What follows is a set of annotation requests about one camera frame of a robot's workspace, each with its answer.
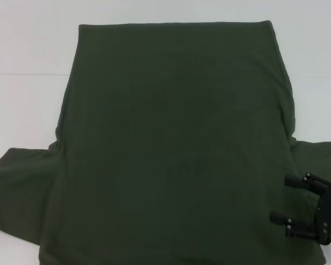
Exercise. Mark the dark green shirt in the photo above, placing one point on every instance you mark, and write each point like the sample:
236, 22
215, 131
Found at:
168, 124

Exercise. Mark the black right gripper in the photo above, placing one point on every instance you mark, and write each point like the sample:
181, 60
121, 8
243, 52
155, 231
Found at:
329, 212

